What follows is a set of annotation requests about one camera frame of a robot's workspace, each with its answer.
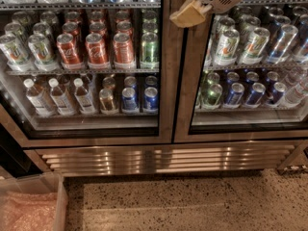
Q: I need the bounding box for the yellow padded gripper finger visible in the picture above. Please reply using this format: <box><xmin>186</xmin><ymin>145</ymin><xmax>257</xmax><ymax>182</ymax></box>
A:
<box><xmin>169</xmin><ymin>0</ymin><xmax>212</xmax><ymax>28</ymax></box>

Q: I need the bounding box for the glass fridge door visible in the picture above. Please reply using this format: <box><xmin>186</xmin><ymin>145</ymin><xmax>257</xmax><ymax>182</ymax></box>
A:
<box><xmin>175</xmin><ymin>0</ymin><xmax>308</xmax><ymax>142</ymax></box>
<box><xmin>0</xmin><ymin>0</ymin><xmax>183</xmax><ymax>149</ymax></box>

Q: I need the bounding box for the right door left 7up can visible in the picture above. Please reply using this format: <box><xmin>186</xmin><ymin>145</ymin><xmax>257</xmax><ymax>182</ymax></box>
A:
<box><xmin>214</xmin><ymin>29</ymin><xmax>240</xmax><ymax>65</ymax></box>

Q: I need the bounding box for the door 7up can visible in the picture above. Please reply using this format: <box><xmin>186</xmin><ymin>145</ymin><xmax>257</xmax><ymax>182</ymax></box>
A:
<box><xmin>214</xmin><ymin>29</ymin><xmax>240</xmax><ymax>65</ymax></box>
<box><xmin>238</xmin><ymin>27</ymin><xmax>270</xmax><ymax>64</ymax></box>

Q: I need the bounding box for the right door silver blue can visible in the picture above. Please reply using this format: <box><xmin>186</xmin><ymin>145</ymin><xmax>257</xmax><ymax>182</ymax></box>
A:
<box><xmin>266</xmin><ymin>24</ymin><xmax>298</xmax><ymax>64</ymax></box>

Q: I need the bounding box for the right door green can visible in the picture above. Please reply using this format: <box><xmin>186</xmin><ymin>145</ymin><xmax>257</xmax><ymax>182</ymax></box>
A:
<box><xmin>201</xmin><ymin>84</ymin><xmax>222</xmax><ymax>110</ymax></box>

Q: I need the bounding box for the right door blue can left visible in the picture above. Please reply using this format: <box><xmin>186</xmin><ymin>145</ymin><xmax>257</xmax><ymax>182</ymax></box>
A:
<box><xmin>223</xmin><ymin>83</ymin><xmax>244</xmax><ymax>108</ymax></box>

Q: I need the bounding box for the right door blue can middle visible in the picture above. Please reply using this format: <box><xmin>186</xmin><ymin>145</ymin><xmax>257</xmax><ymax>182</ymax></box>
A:
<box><xmin>244</xmin><ymin>82</ymin><xmax>266</xmax><ymax>108</ymax></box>

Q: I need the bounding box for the right door water bottle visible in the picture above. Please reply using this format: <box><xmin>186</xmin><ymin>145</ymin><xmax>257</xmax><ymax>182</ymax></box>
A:
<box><xmin>282</xmin><ymin>77</ymin><xmax>308</xmax><ymax>108</ymax></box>

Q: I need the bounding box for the steel fridge vent grille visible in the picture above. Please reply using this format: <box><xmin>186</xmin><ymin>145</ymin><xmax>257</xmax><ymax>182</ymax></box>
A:
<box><xmin>26</xmin><ymin>140</ymin><xmax>302</xmax><ymax>177</ymax></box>

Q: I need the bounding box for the front green soda can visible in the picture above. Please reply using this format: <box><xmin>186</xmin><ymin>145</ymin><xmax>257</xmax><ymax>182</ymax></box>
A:
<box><xmin>140</xmin><ymin>33</ymin><xmax>159</xmax><ymax>68</ymax></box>

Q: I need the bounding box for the front middle red cola can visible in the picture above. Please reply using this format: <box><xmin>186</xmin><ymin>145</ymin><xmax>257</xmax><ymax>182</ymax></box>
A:
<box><xmin>85</xmin><ymin>33</ymin><xmax>111</xmax><ymax>69</ymax></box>

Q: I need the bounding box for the red cola can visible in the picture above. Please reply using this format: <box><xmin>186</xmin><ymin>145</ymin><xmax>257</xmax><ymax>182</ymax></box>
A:
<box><xmin>57</xmin><ymin>34</ymin><xmax>85</xmax><ymax>70</ymax></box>
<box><xmin>85</xmin><ymin>33</ymin><xmax>111</xmax><ymax>69</ymax></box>

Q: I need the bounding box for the gold drink can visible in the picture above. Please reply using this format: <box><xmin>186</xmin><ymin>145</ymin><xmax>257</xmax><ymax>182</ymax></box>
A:
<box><xmin>99</xmin><ymin>89</ymin><xmax>118</xmax><ymax>115</ymax></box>

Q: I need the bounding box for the front left red cola can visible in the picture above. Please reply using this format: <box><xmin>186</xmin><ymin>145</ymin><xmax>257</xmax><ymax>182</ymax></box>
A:
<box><xmin>57</xmin><ymin>34</ymin><xmax>85</xmax><ymax>70</ymax></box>

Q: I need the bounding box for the middle water bottle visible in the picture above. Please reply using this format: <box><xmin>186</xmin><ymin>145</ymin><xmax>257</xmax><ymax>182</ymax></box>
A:
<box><xmin>48</xmin><ymin>78</ymin><xmax>77</xmax><ymax>116</ymax></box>

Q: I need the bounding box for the left water bottle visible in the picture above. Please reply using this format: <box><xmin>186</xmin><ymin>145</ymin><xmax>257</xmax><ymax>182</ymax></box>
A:
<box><xmin>23</xmin><ymin>79</ymin><xmax>56</xmax><ymax>116</ymax></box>

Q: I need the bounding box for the front left 7up can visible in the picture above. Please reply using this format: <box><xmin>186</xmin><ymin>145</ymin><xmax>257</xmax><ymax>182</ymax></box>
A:
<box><xmin>0</xmin><ymin>35</ymin><xmax>35</xmax><ymax>72</ymax></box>

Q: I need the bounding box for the clear plastic bin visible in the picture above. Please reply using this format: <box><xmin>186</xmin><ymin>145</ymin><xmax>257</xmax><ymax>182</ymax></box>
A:
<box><xmin>0</xmin><ymin>173</ymin><xmax>68</xmax><ymax>231</ymax></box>

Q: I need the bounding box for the pink bubble wrap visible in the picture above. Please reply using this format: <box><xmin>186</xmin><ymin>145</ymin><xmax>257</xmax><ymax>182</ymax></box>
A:
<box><xmin>0</xmin><ymin>192</ymin><xmax>57</xmax><ymax>231</ymax></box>

